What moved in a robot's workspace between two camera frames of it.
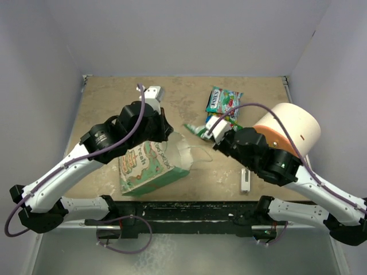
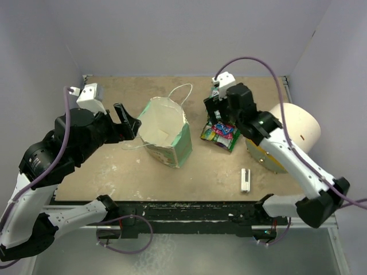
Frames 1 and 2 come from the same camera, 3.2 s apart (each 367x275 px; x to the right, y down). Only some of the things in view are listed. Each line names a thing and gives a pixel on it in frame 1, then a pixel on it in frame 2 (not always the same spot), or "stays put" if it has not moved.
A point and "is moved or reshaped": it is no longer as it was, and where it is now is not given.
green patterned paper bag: [153, 164] is moved or reshaped
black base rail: [140, 219] stays put
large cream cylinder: [301, 124] stays put
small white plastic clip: [245, 180] stays put
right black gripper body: [227, 145] to [224, 105]
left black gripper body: [155, 132] to [110, 132]
